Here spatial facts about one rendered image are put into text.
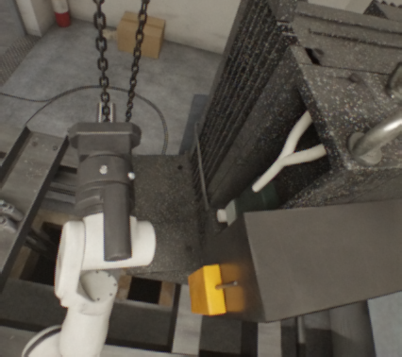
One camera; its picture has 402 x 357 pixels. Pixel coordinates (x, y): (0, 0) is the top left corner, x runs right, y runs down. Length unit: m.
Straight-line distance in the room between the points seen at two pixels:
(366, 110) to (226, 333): 1.67
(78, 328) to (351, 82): 0.53
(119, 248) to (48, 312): 1.55
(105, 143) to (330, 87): 0.35
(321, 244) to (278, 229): 0.06
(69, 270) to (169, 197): 0.64
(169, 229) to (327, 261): 0.64
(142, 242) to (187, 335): 0.81
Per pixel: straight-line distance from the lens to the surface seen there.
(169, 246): 0.93
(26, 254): 1.95
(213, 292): 0.48
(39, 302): 1.89
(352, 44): 0.51
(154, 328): 1.81
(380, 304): 1.58
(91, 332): 0.49
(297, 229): 0.39
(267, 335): 1.26
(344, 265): 0.42
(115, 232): 0.34
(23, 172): 1.37
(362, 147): 0.29
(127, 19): 2.89
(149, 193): 0.98
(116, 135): 0.46
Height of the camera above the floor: 1.81
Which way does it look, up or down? 55 degrees down
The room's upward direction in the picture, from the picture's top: 22 degrees clockwise
